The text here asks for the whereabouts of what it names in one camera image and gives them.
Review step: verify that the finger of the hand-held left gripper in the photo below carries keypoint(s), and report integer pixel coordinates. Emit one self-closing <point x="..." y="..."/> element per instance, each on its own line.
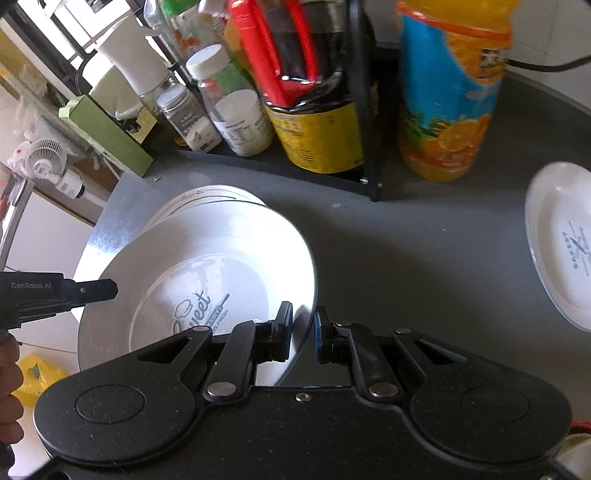
<point x="97" y="290"/>

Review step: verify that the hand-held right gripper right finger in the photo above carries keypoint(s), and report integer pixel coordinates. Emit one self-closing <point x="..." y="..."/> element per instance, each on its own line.
<point x="319" y="341"/>

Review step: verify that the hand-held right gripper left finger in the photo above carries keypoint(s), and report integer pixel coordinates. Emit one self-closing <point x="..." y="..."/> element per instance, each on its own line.
<point x="281" y="327"/>

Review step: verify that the large white script-print plate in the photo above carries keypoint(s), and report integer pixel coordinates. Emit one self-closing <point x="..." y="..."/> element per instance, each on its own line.
<point x="221" y="258"/>

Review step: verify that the silver-rimmed white plate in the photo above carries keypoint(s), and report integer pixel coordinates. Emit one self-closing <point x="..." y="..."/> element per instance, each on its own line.
<point x="207" y="191"/>

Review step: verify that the white cross-print plate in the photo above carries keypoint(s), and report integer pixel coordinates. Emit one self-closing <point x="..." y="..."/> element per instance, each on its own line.
<point x="554" y="230"/>

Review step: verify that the person's left hand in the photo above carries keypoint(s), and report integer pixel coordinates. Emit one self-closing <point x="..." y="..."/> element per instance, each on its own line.
<point x="9" y="392"/>

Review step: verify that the yellow plastic bag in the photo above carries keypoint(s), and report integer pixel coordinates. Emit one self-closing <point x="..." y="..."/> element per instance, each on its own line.
<point x="37" y="378"/>

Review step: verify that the white standing fan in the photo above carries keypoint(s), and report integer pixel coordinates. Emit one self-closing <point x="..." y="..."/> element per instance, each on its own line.
<point x="44" y="157"/>

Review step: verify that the black storage rack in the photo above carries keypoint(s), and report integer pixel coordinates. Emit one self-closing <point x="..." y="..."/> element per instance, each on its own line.
<point x="323" y="177"/>

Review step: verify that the green cardboard box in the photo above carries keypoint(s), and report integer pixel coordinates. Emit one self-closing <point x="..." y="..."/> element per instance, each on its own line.
<point x="106" y="134"/>

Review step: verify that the small glass spice jar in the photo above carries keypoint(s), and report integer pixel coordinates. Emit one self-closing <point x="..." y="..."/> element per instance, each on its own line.
<point x="178" y="110"/>

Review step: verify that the white pill bottle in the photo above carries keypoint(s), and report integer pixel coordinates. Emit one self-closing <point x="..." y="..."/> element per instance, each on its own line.
<point x="240" y="122"/>

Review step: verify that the white-topped oil spray bottle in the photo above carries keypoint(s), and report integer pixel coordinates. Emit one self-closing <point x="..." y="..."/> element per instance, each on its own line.
<point x="134" y="60"/>

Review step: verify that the green jar white cap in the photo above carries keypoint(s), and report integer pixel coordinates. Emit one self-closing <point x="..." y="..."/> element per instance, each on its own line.
<point x="210" y="60"/>

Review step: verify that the green-label sauce bottle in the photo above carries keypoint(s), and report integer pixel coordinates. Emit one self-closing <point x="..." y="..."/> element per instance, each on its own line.
<point x="180" y="27"/>

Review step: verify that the orange juice bottle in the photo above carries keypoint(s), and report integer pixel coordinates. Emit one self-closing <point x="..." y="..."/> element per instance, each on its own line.
<point x="443" y="92"/>

